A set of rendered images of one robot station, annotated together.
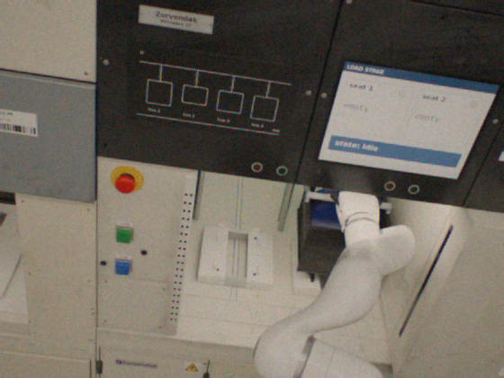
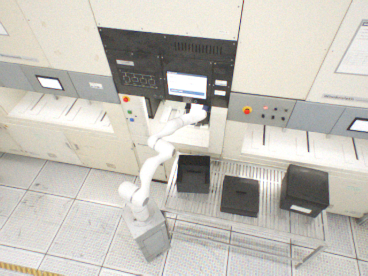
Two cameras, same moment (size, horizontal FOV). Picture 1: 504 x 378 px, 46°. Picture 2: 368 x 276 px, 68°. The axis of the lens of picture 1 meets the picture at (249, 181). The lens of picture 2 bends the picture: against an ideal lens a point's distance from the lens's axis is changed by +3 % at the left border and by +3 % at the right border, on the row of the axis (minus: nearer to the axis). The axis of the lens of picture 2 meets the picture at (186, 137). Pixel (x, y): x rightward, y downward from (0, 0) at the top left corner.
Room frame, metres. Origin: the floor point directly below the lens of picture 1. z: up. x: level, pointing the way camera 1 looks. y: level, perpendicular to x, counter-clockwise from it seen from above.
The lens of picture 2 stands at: (-0.39, -0.73, 2.83)
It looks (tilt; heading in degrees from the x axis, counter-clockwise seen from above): 52 degrees down; 20
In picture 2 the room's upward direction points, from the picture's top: 2 degrees counter-clockwise
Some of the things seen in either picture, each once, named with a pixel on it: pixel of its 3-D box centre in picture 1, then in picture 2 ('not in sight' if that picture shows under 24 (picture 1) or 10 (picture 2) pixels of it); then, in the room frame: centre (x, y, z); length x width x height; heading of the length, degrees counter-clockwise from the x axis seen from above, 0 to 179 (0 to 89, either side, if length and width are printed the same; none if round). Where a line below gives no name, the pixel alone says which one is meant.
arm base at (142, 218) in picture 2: not in sight; (140, 210); (0.28, -0.09, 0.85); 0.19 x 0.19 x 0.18
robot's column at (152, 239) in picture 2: not in sight; (148, 230); (0.28, -0.09, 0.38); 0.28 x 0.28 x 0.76; 50
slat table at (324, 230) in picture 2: not in sight; (237, 210); (0.72, -0.83, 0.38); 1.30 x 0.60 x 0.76; 95
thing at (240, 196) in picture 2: not in sight; (240, 194); (0.66, -0.81, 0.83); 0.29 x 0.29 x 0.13; 8
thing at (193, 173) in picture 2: not in sight; (193, 173); (0.72, -0.39, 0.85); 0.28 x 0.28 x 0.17; 14
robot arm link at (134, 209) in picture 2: not in sight; (131, 195); (0.29, -0.06, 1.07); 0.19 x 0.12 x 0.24; 75
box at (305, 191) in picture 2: not in sight; (302, 191); (0.80, -1.27, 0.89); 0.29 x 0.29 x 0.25; 1
